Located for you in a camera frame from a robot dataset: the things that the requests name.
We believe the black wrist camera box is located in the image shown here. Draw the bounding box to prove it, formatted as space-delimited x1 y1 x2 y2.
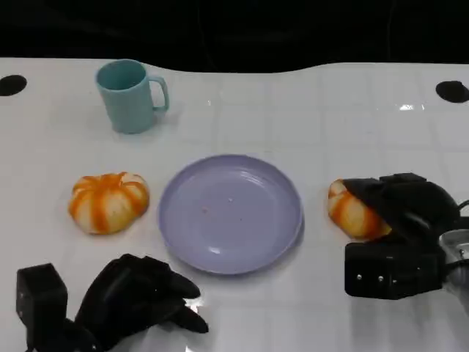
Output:
344 240 446 301
15 263 69 348

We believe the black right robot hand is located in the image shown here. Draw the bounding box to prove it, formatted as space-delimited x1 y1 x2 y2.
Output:
344 172 459 246

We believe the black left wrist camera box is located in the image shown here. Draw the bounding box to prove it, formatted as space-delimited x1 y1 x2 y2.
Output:
15 263 69 348

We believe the pale green mug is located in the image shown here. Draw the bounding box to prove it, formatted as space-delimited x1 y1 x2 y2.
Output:
95 59 170 135

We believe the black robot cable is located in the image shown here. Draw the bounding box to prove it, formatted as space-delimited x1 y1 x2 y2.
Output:
453 199 469 224

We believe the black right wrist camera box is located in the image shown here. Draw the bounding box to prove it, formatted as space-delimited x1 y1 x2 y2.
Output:
344 240 446 301

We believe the lilac plate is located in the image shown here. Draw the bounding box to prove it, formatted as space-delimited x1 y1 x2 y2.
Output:
158 154 305 276

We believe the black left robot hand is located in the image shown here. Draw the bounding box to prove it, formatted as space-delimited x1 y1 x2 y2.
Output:
73 253 210 351

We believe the orange and white bread roll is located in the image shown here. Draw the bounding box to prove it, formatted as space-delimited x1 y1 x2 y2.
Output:
68 172 150 236
328 178 393 241

